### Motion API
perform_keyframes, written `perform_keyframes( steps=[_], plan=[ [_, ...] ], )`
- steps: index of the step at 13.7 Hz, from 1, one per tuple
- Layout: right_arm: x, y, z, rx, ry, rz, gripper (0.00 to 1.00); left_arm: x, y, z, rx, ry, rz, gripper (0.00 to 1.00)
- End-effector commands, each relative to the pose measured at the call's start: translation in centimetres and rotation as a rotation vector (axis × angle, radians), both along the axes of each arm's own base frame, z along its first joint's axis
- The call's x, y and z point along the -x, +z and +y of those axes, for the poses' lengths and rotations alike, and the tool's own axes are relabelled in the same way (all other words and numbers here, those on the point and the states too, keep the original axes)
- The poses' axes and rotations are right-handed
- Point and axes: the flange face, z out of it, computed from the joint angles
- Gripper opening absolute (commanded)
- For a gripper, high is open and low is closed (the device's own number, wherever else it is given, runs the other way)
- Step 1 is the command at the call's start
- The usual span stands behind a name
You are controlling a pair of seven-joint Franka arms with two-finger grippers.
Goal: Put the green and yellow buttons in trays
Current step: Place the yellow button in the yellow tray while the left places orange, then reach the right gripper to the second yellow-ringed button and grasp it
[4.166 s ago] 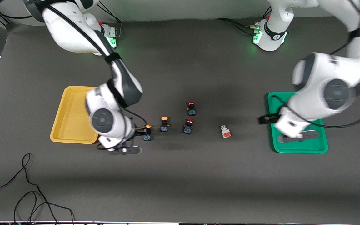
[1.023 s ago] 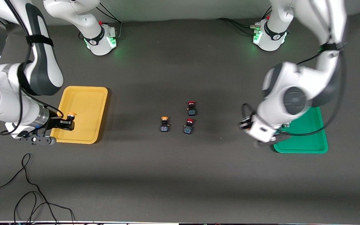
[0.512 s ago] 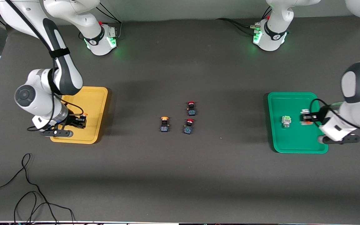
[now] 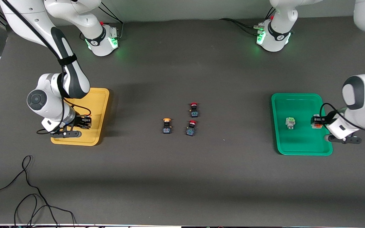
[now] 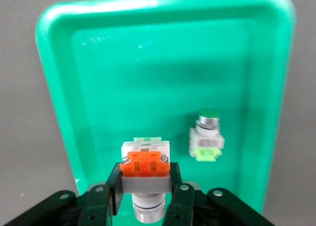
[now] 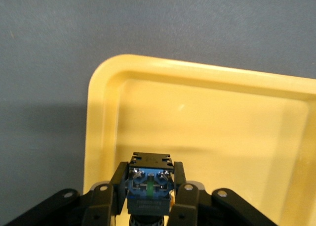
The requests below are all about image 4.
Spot green plastic tray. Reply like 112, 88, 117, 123
271, 93, 333, 156

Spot black cable on table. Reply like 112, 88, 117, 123
0, 155, 77, 228

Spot black arm base cables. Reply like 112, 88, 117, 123
219, 6, 277, 37
80, 2, 125, 41

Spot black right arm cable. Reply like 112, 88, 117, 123
1, 0, 92, 135

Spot yellow plastic tray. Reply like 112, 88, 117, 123
50, 87, 110, 146

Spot black left arm base cables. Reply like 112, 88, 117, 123
219, 6, 277, 37

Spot black right arm base cables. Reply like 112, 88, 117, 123
80, 2, 125, 41

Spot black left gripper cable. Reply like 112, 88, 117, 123
320, 60, 365, 133

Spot red push button switch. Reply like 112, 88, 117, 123
186, 120, 197, 137
189, 102, 200, 118

